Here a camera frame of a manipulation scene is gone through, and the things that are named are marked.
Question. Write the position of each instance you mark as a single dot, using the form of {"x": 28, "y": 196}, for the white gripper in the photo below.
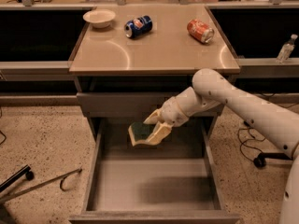
{"x": 171, "y": 110}

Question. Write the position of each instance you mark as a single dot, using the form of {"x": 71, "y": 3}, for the green yellow sponge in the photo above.
{"x": 139, "y": 133}

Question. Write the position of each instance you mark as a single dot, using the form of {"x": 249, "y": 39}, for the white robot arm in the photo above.
{"x": 277, "y": 124}

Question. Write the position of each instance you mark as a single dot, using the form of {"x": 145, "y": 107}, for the open middle drawer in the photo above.
{"x": 172, "y": 183}

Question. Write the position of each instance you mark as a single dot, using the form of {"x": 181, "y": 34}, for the grey drawer cabinet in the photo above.
{"x": 162, "y": 60}

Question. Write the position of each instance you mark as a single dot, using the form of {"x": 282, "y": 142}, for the closed top drawer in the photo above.
{"x": 121, "y": 104}

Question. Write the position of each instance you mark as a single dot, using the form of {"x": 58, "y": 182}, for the blue soda can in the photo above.
{"x": 138, "y": 26}

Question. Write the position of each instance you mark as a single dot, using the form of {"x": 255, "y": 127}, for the orange soda can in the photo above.
{"x": 200, "y": 31}

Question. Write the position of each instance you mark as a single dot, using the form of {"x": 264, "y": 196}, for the black office chair base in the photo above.
{"x": 260, "y": 160}

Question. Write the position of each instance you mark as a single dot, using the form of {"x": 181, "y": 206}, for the metal rod with hook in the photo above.
{"x": 60, "y": 178}

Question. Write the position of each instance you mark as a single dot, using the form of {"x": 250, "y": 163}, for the white ceramic bowl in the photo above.
{"x": 99, "y": 19}

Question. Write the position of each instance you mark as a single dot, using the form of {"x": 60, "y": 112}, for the black stand leg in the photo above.
{"x": 24, "y": 171}

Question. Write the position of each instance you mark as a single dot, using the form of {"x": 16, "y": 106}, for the clear plastic water bottle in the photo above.
{"x": 287, "y": 49}

